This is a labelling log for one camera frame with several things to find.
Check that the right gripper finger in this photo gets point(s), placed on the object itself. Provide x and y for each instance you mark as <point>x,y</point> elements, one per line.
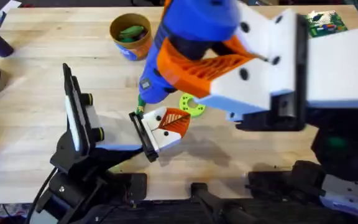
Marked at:
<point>244,87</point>

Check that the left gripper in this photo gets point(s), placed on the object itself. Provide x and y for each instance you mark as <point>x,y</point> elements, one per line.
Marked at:
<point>120,133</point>

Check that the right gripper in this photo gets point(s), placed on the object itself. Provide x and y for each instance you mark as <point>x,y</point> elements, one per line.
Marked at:
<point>340,68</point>

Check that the blue electric screwdriver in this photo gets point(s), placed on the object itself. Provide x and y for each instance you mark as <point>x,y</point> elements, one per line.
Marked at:
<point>197,18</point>

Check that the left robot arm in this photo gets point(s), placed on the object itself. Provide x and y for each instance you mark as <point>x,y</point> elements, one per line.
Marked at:
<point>73,186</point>

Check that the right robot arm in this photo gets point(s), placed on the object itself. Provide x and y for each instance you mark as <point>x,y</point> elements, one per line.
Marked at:
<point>346,194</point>

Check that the green disc with holes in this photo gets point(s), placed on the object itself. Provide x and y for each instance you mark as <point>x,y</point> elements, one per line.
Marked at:
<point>186,107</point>

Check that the green board with blocks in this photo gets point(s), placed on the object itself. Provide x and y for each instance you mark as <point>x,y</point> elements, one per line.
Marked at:
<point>325,23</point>

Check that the brown tub with toys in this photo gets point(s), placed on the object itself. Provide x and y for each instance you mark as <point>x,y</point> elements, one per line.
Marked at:
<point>135,49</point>

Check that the white flat box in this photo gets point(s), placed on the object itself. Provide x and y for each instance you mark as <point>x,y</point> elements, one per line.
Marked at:
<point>2,17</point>

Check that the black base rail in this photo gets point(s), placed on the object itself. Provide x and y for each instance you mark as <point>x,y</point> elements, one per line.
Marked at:
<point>172,211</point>

